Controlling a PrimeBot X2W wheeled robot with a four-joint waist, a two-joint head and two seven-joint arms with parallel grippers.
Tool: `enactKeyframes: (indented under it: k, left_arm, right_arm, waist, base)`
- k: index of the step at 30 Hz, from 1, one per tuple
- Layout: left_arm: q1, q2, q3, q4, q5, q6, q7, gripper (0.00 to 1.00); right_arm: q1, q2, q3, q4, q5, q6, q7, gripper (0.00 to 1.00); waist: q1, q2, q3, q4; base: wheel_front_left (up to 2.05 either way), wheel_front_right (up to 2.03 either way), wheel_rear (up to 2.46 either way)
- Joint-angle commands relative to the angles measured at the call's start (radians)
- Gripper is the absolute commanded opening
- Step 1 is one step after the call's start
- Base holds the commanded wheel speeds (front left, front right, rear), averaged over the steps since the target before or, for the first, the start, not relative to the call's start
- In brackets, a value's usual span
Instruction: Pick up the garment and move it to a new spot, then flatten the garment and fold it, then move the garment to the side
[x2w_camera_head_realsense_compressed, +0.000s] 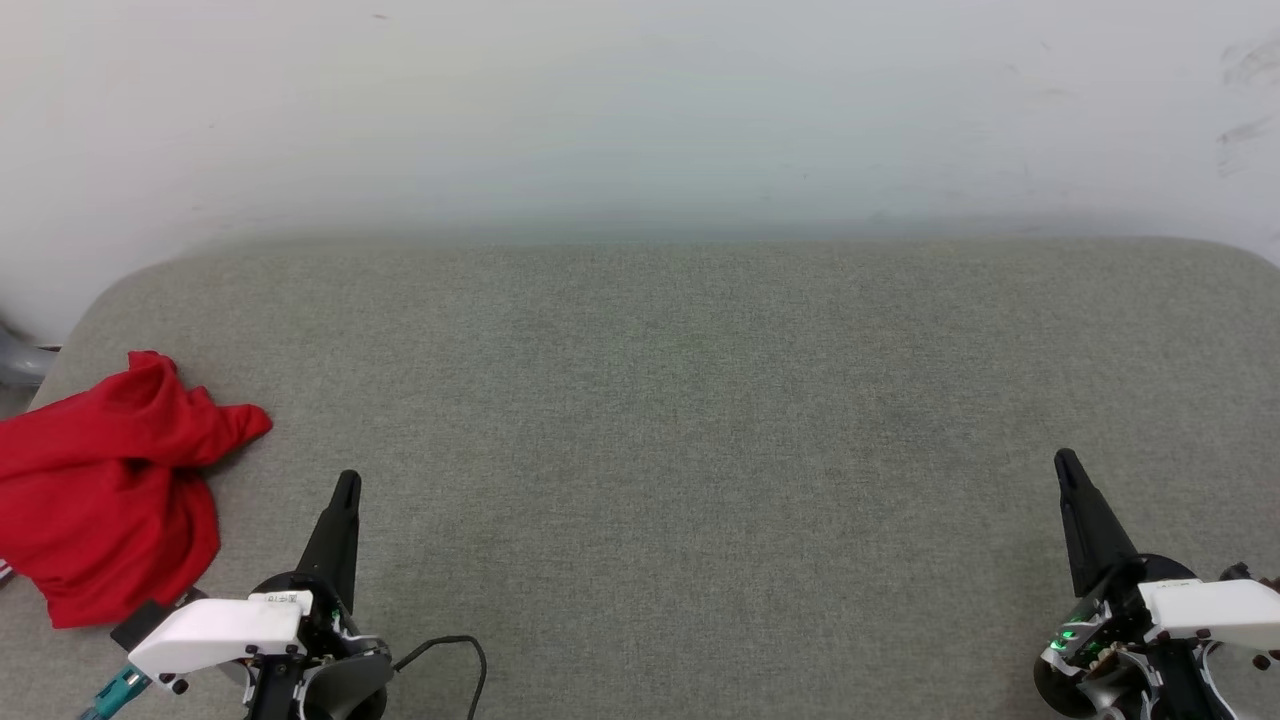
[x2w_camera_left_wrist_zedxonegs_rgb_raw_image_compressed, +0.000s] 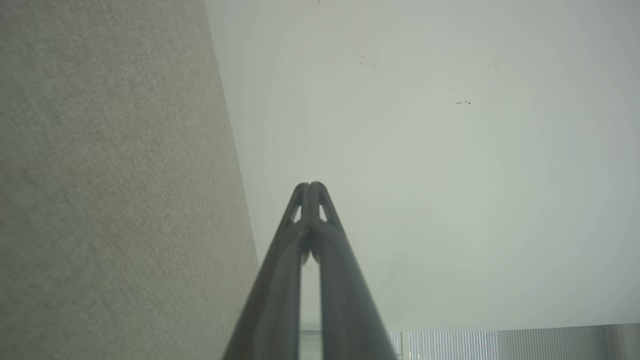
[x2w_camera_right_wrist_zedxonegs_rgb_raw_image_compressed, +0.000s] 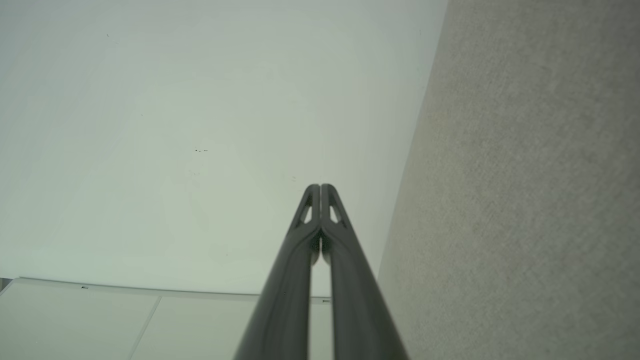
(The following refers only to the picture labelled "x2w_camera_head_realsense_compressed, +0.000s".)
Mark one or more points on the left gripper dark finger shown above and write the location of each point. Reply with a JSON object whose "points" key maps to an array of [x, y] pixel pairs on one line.
{"points": [[322, 550], [346, 550]]}

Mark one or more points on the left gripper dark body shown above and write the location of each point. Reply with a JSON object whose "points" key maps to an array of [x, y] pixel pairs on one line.
{"points": [[340, 680]]}

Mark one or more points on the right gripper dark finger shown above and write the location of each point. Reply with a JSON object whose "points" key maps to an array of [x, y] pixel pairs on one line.
{"points": [[1078, 540], [1108, 545]]}

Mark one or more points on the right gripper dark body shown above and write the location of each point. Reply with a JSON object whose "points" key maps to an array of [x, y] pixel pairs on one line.
{"points": [[1180, 690]]}

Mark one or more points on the red basketball jersey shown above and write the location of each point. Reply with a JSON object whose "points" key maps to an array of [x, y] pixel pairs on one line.
{"points": [[100, 480]]}

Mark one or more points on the grey fabric sofa cushion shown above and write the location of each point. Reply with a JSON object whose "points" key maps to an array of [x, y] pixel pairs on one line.
{"points": [[650, 450]]}

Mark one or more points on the grey rounded metal object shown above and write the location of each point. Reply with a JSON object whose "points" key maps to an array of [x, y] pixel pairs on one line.
{"points": [[15, 365]]}

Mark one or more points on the right white wrist camera housing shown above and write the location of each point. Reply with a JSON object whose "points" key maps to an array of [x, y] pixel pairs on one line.
{"points": [[1210, 610]]}

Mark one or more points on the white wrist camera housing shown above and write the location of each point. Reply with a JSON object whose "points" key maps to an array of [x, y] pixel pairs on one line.
{"points": [[1210, 610], [215, 630]]}

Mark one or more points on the left white wrist camera housing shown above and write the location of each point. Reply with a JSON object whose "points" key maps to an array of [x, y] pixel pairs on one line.
{"points": [[215, 630]]}

